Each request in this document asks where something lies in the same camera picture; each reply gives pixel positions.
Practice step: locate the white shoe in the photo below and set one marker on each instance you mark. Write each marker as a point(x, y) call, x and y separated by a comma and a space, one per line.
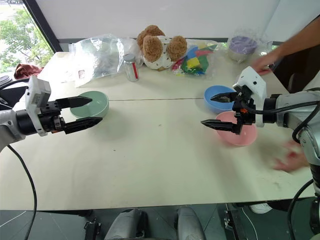
point(261, 208)

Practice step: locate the person's left hand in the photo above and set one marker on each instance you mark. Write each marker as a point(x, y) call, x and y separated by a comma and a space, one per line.
point(293, 157)

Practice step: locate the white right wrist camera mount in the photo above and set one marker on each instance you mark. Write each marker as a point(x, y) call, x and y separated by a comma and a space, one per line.
point(252, 80)

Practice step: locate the person's right forearm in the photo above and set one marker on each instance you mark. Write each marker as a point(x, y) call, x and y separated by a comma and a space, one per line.
point(300, 37)

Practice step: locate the black window frame post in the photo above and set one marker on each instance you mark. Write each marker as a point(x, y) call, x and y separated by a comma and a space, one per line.
point(41, 25)

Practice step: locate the pink-red bowl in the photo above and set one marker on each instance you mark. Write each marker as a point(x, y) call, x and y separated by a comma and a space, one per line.
point(240, 138)

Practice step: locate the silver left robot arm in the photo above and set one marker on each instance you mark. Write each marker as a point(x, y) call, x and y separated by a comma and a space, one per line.
point(8, 125)

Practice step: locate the person's dark clothing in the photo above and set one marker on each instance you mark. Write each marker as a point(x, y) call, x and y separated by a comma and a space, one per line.
point(300, 75)

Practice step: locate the black chair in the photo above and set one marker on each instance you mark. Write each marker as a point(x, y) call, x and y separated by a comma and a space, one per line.
point(11, 92)

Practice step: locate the brown teddy bear plush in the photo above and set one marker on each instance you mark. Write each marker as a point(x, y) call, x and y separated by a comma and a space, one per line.
point(160, 47)

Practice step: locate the black table leg bracket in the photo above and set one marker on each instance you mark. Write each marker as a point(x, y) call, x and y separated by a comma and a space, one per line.
point(93, 228)
point(231, 222)

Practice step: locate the small clear jar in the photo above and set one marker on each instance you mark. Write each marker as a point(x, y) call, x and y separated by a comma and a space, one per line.
point(131, 68)

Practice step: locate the bagged cup with purple filling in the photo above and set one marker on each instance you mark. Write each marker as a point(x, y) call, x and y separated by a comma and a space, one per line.
point(242, 45)

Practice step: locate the bag of colourful toy pieces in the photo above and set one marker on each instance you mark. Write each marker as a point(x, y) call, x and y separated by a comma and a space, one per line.
point(195, 61)

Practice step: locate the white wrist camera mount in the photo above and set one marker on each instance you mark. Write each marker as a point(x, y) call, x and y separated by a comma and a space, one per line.
point(252, 80)
point(37, 92)

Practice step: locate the clear plastic zip bag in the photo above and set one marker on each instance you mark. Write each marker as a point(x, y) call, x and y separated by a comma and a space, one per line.
point(100, 57)

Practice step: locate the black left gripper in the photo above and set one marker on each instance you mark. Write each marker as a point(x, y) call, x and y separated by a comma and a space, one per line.
point(50, 120)

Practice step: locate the green bowl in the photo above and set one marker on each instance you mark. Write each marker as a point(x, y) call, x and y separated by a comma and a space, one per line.
point(96, 108)

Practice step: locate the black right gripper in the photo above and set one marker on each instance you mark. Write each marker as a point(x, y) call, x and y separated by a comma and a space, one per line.
point(246, 102)

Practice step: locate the blue bowl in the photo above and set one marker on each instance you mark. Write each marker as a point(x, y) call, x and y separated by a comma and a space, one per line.
point(218, 106)

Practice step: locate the person's right hand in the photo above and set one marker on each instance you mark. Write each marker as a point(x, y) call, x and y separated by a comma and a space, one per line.
point(266, 60)

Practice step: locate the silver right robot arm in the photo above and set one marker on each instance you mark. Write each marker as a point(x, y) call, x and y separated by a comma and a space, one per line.
point(295, 107)

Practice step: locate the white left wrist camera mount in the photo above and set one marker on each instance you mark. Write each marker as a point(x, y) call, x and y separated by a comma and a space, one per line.
point(37, 92)

